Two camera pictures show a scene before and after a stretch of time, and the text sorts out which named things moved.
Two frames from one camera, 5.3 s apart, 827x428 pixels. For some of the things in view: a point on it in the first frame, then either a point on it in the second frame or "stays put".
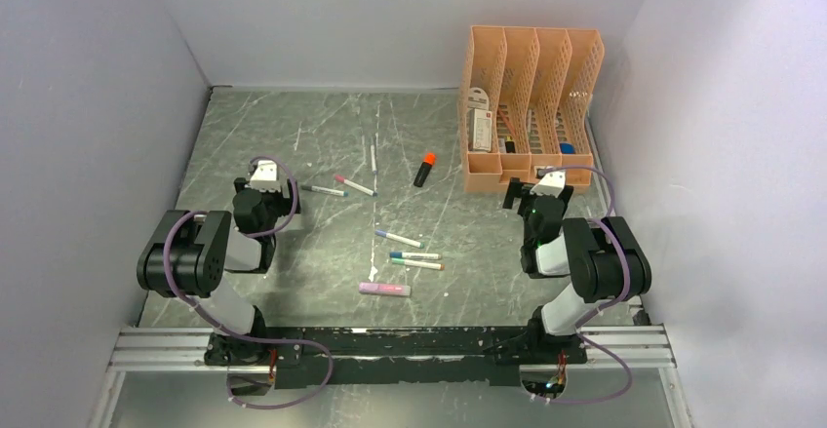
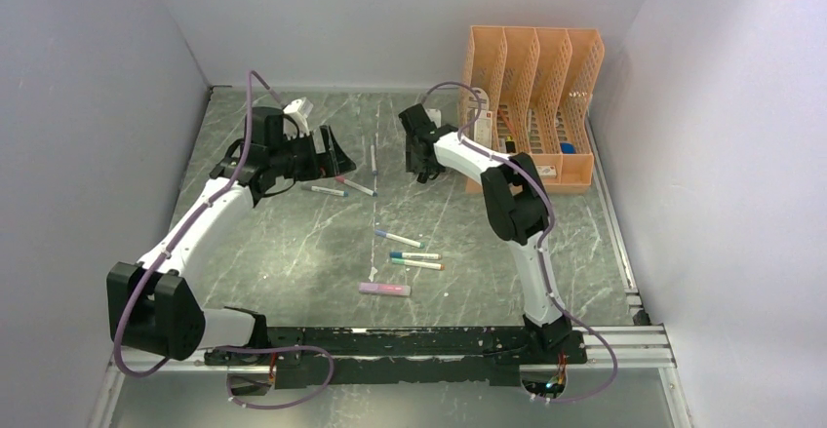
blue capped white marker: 400,239 stays put
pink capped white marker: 341,179 stays put
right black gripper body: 522,191 -> 413,142
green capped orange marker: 417,263 stays put
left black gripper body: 276,206 -> 300,157
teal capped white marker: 414,255 stays put
